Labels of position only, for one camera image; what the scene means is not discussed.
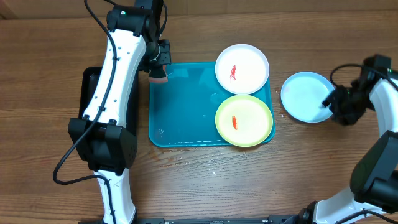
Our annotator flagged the light blue plate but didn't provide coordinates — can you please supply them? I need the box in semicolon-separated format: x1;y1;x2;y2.
280;72;335;123

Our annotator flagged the white plate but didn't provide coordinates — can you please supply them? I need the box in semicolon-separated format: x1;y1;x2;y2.
215;44;270;95

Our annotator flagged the yellow plate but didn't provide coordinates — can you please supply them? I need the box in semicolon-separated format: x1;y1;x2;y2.
215;95;274;147

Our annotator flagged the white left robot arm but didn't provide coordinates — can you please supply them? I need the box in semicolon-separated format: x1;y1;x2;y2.
68;1;171;223

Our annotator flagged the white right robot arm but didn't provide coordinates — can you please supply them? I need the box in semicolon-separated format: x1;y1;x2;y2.
285;54;397;223

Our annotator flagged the teal plastic tray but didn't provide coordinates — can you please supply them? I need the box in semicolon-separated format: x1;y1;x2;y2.
148;62;275;148

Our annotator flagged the black water tray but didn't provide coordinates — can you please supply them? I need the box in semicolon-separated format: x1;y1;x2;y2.
78;67;139;136

